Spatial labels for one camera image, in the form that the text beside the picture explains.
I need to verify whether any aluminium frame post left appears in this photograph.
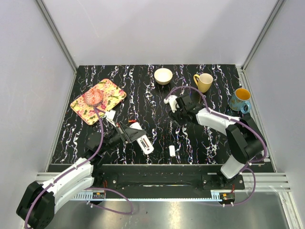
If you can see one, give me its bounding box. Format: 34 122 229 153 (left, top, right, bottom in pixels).
34 0 78 71

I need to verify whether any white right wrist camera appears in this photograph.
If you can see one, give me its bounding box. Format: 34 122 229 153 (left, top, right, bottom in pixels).
164 95 180 113

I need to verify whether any pink patterned glass bowl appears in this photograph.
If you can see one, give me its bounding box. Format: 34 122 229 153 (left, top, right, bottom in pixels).
82 88 103 107

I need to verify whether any yellow mug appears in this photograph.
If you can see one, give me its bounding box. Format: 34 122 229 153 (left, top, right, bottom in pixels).
193 73 214 93

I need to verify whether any aluminium frame post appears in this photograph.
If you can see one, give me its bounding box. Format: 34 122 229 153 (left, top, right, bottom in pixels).
240 0 288 71
34 0 78 71

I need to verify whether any aluminium frame post right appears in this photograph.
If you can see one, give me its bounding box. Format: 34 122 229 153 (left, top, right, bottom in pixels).
240 0 288 71

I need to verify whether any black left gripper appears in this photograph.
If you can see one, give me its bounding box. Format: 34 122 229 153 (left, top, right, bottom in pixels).
100 121 146 154

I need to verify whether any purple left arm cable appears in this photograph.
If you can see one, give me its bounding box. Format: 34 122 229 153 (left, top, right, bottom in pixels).
23 106 134 229

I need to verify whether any cream ceramic bowl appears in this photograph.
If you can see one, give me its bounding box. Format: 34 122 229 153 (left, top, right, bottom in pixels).
154 68 173 85

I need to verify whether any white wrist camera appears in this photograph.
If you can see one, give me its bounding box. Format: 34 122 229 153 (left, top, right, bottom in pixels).
104 110 116 121
164 95 180 113

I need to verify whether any white remote battery cover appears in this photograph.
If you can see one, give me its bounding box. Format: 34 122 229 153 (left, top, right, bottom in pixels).
169 145 176 157

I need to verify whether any white remote control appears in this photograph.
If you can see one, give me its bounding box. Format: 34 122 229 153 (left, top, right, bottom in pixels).
130 122 154 155

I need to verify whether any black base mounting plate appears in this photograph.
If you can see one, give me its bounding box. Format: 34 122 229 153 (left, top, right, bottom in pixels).
93 165 245 199

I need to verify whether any blue butterfly mug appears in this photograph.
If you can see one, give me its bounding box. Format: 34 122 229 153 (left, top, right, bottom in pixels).
229 88 252 114

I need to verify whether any floral rectangular tray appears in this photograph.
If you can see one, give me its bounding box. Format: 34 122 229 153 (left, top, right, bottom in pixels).
70 79 126 125

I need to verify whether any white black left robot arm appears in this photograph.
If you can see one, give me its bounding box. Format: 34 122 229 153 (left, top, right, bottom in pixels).
16 122 146 229

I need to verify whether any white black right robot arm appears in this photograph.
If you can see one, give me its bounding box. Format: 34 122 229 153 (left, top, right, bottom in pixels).
164 95 266 189

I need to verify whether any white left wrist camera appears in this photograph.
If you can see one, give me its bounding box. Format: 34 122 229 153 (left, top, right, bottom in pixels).
104 110 116 121

